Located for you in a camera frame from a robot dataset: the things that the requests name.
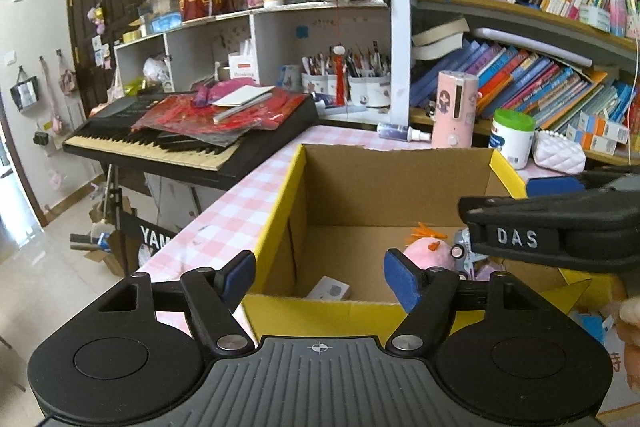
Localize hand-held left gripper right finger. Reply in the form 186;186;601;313
384;248;543;358

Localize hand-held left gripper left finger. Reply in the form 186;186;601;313
97;249;257;358

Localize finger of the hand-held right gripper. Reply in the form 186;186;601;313
457;187;640;229
526;167;640;200

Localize pink duck plush toy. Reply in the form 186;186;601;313
402;222;456;271

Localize grey blue toy car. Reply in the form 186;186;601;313
450;229;489;281

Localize small white red-label box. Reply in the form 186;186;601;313
306;276;351;302

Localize blue-green plastic device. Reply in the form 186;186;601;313
570;312;617;351

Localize yellow cardboard box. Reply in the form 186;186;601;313
241;142;608;349

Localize white quilted pouch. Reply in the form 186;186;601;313
531;129;587;173

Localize orange white carton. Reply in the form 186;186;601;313
580;109;631;143
567;127;619;153

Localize white jar green lid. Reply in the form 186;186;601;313
490;108;536;170

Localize long row of leaning books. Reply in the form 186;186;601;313
410;39;640;144

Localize pink cylinder humidifier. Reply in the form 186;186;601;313
431;71;480;148

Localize blue spray bottle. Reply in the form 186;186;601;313
376;122;432;143

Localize black keyboard stand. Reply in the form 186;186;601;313
102;159;132;259

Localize white tube lamp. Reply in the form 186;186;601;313
472;27;596;69

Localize cardboard scraps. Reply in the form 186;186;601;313
70;202;126;278

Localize black electric keyboard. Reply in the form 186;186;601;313
62;94;321;192

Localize small white carton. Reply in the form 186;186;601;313
580;4;612;32

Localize white pen cup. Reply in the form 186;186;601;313
301;73;330;96
348;74;392;108

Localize white paper booklet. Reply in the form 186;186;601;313
212;85;275;123

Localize pile of thick books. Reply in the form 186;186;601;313
411;17;471;60

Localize bunch of pens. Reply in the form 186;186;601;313
300;47;391;78

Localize wooden bookshelf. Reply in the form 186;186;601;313
382;0;640;168

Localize white red paper box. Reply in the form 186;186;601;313
228;52;256;83

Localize red tassel ornament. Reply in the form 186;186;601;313
334;46;349;106

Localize white plastic bag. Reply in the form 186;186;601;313
144;57;171;83

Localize white cubby shelf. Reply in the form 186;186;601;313
114;0;394;118

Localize pink hanging bag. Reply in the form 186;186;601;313
56;56;77;96

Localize blue tissue pack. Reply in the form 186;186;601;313
150;12;184;33

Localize clear hanging bag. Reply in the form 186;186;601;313
10;67;40;113

